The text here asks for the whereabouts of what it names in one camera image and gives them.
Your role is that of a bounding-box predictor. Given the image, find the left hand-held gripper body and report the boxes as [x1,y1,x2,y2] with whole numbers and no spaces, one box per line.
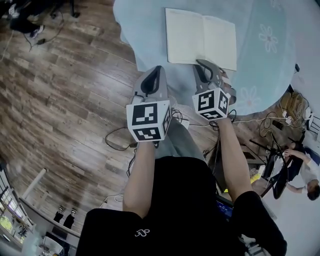
[126,92,172,143]

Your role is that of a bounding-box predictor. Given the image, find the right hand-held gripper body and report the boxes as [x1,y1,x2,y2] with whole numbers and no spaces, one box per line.
[191,78,231,121]

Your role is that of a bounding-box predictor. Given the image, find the white notebook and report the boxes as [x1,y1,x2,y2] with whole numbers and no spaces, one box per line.
[164,7,238,72]

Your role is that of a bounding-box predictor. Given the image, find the person's right forearm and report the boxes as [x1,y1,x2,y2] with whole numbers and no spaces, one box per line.
[216,116,254,204]

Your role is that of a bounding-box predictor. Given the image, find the person's left forearm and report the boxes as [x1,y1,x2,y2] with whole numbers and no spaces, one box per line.
[122,140,158,219]

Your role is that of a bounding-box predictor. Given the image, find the person's right hand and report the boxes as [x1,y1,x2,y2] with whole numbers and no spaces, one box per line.
[221,71,237,106]

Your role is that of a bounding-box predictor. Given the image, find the person's grey trousers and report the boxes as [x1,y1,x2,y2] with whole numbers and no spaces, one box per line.
[154,104,208,162]

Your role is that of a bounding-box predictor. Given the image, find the light blue floral tablecloth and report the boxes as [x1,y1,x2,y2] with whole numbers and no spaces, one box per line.
[112,0,301,117]

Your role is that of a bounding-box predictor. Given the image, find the yellow plastic item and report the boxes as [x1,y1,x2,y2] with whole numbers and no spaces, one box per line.
[250,171,263,184]

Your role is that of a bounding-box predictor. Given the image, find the black metal chair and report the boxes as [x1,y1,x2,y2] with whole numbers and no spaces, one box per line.
[249,134,301,201]

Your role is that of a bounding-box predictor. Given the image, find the person's black t-shirt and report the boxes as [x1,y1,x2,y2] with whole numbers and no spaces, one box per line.
[76,156,288,256]

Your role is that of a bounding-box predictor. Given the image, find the black device with blue screen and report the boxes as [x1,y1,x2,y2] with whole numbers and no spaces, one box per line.
[215,199,235,223]

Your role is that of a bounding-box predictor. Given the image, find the black boot striped top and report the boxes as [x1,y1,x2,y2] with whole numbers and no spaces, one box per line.
[53,205,66,224]
[62,208,77,229]

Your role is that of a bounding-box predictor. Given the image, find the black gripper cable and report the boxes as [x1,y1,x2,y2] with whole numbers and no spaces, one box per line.
[104,126,139,151]

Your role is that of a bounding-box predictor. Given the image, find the cardboard box of cables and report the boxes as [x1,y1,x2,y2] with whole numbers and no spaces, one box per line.
[279,91,314,126]

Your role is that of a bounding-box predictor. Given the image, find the white table frame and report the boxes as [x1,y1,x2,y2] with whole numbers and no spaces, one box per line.
[18,167,82,238]

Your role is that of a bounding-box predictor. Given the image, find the grey white harness strap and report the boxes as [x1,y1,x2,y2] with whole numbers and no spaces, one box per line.
[239,233,271,256]

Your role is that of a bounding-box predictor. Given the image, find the metal wire rack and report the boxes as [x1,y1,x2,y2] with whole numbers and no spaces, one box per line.
[0,159,34,251]

